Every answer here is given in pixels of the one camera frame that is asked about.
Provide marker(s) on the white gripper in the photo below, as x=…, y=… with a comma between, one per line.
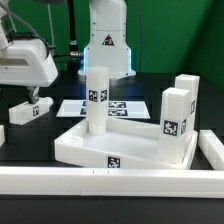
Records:
x=25, y=63

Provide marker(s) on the white desk top panel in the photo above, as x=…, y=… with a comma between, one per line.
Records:
x=126, y=145

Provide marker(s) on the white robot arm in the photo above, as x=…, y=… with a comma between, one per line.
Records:
x=107, y=46

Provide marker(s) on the sheet with four tags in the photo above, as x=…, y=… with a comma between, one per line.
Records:
x=118, y=109

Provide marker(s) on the white U-shaped obstacle fence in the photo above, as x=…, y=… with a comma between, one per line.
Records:
x=131, y=177

